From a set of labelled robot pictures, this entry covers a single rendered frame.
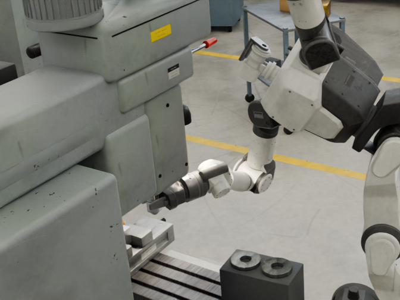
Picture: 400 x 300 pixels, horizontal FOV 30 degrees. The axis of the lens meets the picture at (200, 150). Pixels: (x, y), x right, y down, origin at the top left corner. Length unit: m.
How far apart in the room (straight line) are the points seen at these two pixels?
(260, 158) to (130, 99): 0.76
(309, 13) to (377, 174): 0.59
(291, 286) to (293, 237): 2.31
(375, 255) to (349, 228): 2.04
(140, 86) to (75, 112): 0.24
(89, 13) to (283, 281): 0.91
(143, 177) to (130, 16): 0.46
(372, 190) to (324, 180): 2.65
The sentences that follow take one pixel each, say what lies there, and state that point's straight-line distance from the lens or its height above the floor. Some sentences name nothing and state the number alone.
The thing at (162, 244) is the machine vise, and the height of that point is 0.96.
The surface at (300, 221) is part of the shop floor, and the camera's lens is 4.62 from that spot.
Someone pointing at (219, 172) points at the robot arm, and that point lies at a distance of 2.43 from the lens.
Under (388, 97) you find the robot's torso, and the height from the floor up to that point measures 1.51.
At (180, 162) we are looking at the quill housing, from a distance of 2.29.
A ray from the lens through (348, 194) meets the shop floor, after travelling 4.91.
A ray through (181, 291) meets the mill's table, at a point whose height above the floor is 0.94.
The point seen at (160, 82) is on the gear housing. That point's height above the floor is 1.67.
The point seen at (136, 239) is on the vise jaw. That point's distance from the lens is 2.58.
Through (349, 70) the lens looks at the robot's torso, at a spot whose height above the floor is 1.60.
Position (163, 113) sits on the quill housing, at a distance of 2.18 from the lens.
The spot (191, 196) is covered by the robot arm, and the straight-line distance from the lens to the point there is 2.41.
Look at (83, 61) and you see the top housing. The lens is 1.98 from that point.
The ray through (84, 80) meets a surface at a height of 1.76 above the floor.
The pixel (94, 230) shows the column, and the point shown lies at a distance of 1.85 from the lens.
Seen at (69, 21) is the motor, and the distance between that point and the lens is 1.88.
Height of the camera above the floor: 2.38
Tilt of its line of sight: 25 degrees down
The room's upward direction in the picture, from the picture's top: 5 degrees counter-clockwise
